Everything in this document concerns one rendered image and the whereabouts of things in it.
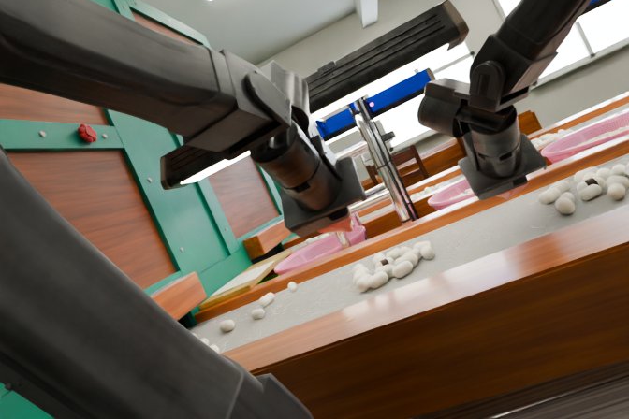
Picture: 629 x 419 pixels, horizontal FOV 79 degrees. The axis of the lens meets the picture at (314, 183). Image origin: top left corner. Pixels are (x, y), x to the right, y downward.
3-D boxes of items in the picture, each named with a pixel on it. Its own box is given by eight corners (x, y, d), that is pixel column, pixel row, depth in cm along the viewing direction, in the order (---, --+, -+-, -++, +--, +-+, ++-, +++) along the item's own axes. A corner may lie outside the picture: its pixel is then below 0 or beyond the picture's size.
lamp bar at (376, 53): (471, 30, 60) (451, -11, 60) (163, 191, 76) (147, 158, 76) (463, 43, 68) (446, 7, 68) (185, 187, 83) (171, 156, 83)
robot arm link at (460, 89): (406, 134, 55) (416, 48, 49) (442, 118, 60) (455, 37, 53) (480, 163, 47) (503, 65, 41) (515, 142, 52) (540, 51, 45)
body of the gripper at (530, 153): (459, 167, 60) (449, 139, 55) (524, 139, 58) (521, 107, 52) (476, 199, 56) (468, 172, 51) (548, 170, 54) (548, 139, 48)
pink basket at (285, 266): (399, 254, 97) (383, 221, 97) (314, 310, 85) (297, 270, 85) (347, 258, 121) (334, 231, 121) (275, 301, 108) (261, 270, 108)
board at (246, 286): (251, 289, 90) (249, 284, 90) (200, 310, 94) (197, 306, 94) (291, 252, 122) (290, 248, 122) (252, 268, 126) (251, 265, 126)
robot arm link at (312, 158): (279, 151, 46) (246, 115, 41) (321, 136, 44) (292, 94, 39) (278, 199, 42) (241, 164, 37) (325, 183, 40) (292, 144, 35)
